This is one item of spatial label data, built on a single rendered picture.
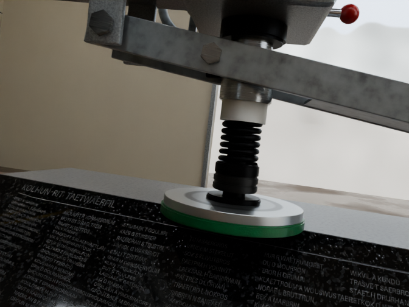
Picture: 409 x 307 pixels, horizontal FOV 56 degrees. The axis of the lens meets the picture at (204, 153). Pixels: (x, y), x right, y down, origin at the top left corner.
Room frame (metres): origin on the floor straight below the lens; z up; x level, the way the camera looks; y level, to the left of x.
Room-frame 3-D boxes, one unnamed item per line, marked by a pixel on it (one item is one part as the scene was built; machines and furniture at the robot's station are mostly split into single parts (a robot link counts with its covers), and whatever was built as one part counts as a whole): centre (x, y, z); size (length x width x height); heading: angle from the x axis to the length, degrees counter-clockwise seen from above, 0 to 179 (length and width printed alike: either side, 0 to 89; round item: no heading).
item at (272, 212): (0.59, -0.05, 0.83); 0.21 x 0.21 x 0.01
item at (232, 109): (0.59, -0.05, 0.97); 0.07 x 0.07 x 0.04
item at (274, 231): (0.59, -0.05, 0.83); 0.22 x 0.22 x 0.04
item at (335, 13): (0.65, -0.19, 1.15); 0.08 x 0.03 x 0.03; 84
